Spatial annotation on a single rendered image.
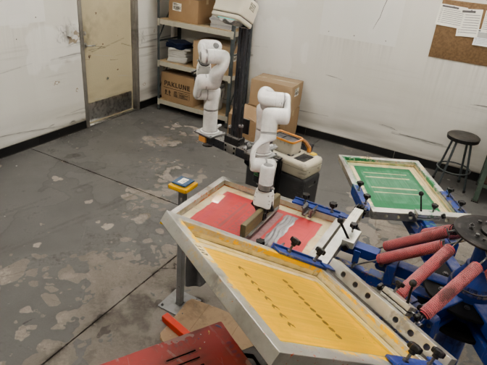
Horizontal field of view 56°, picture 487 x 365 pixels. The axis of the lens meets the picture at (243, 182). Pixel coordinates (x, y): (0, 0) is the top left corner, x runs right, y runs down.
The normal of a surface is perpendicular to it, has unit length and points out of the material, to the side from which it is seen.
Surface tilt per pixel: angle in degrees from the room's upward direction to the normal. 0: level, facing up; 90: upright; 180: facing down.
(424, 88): 90
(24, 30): 90
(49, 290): 0
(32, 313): 0
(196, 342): 0
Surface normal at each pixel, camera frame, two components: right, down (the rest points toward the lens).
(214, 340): 0.08, -0.88
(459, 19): -0.49, 0.33
